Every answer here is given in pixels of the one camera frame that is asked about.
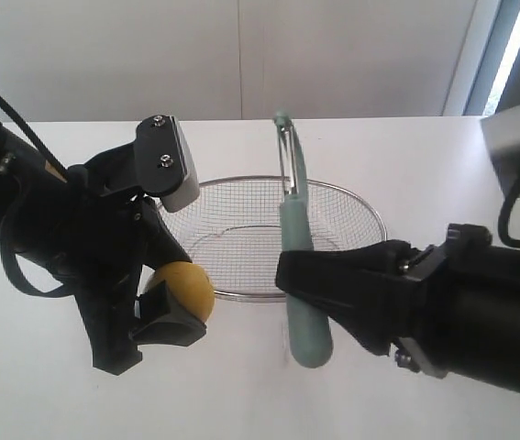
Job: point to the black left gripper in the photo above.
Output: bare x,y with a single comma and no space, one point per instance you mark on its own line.
96,233

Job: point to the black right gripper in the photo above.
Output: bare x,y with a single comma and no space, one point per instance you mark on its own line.
467,322

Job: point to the yellow lemon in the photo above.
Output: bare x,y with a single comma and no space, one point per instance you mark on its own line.
189,285

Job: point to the teal handled peeler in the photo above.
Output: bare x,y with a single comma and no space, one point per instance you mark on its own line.
309,332

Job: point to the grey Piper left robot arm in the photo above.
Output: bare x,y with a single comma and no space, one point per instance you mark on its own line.
94,232

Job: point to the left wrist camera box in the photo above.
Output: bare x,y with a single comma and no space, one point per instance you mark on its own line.
164,163

